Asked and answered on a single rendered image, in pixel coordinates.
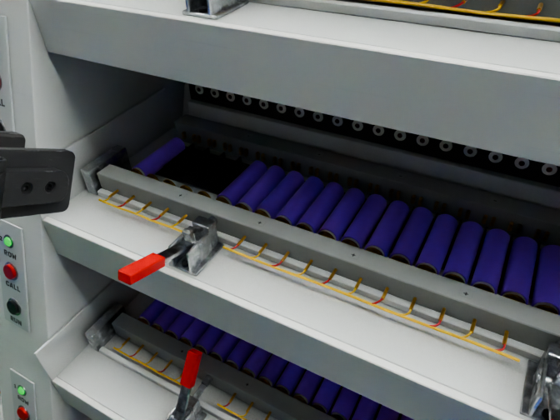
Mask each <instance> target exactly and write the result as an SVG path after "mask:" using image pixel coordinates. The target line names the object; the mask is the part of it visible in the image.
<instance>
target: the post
mask: <svg viewBox="0 0 560 420"><path fill-rule="evenodd" d="M0 16H4V17H7V36H8V47H9V58H10V69H11V80H12V101H13V113H14V124H15V132H16V133H21V134H22V135H23V136H24V137H25V140H26V142H25V148H56V149H64V148H66V147H67V146H69V145H71V144H72V143H75V142H76V141H77V140H79V139H80V138H83V137H84V136H86V135H88V134H89V133H90V132H92V131H94V130H95V129H97V128H99V127H101V126H102V125H103V124H105V123H107V122H109V121H111V120H112V119H114V118H115V117H117V116H119V115H120V114H122V113H124V112H126V111H127V110H128V109H130V108H132V107H134V106H135V105H137V104H139V103H140V102H142V101H143V100H145V99H147V98H149V97H151V96H152V95H153V94H155V93H157V92H159V91H160V90H162V89H163V88H165V91H166V95H167V103H168V107H169V112H170V116H171V120H172V128H176V127H175V121H177V120H178V119H179V118H181V117H182V116H183V99H184V84H185V82H179V81H175V80H172V79H167V78H164V77H157V76H153V75H149V74H146V73H141V72H134V71H131V70H127V69H123V68H119V67H113V66H108V65H105V64H101V63H97V62H90V61H86V60H82V59H78V58H75V57H68V56H64V55H60V54H56V53H52V52H48V50H47V48H46V45H45V43H44V41H43V36H42V34H41V31H40V28H39V26H38V22H37V19H36V17H35V14H34V12H33V8H32V5H31V3H30V0H0ZM3 220H4V221H6V222H9V223H11V224H13V225H15V226H18V227H20V228H22V232H23V243H24V254H25V265H26V276H27V298H28V309H29V320H30V331H31V332H26V331H25V330H23V329H21V328H20V327H18V326H16V325H15V324H13V323H11V322H9V321H8V320H6V319H5V316H4V307H3V291H2V283H1V274H0V391H1V399H2V413H3V420H15V416H14V407H13V391H12V383H11V374H10V369H13V370H15V371H16V372H18V373H20V374H21V375H23V376H24V377H25V378H27V379H29V380H30V381H32V382H33V383H34V385H35V396H36V407H37V420H92V419H91V418H90V417H88V416H86V415H85V414H83V413H82V412H79V411H78V410H77V409H76V408H74V407H72V406H71V405H69V404H67V403H66V402H64V401H63V399H62V397H61V396H60V394H59V392H58V390H57V389H56V388H55V387H54V385H53V383H52V381H51V380H50V378H49V377H48V375H47V374H46V372H45V371H44V369H43V367H42V365H41V364H40V362H39V361H38V360H37V358H36V356H35V355H34V353H35V352H36V351H37V350H38V349H39V348H40V347H41V346H42V345H43V344H44V343H45V342H46V341H48V340H49V339H50V338H51V337H52V336H53V335H54V334H55V333H56V332H57V331H59V330H60V329H61V328H62V327H63V326H64V325H65V324H66V323H67V322H68V321H70V320H71V319H72V318H73V317H74V316H75V315H76V314H77V313H78V312H79V311H80V310H82V309H83V308H84V307H85V306H86V305H87V304H88V303H89V302H90V301H91V300H93V299H94V298H95V297H96V296H97V295H98V294H99V293H100V292H101V291H102V290H103V289H104V288H105V287H106V286H107V285H108V284H109V283H110V282H111V281H112V280H113V279H111V278H110V277H107V276H105V275H103V274H101V273H99V272H96V271H94V270H92V269H90V268H88V267H85V266H83V265H82V264H80V263H77V262H74V261H73V260H71V259H69V258H67V257H64V256H62V255H60V254H58V253H57V252H56V250H55V247H54V246H53V243H52V241H51V239H50V237H49V235H48V232H47V230H46V228H45V227H44V225H43V221H42V219H41V218H40V216H39V215H32V216H25V217H10V218H4V219H3Z"/></svg>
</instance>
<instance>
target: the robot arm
mask: <svg viewBox="0 0 560 420"><path fill-rule="evenodd" d="M25 142H26V140H25V137H24V136H23V135H22V134H21V133H18V132H8V131H0V220H1V219H4V218H17V217H25V216H32V215H40V214H48V213H61V212H64V211H66V210H67V209H68V206H69V201H70V195H71V188H72V182H73V169H74V163H75V155H74V153H73V152H71V151H68V150H66V149H56V148H25Z"/></svg>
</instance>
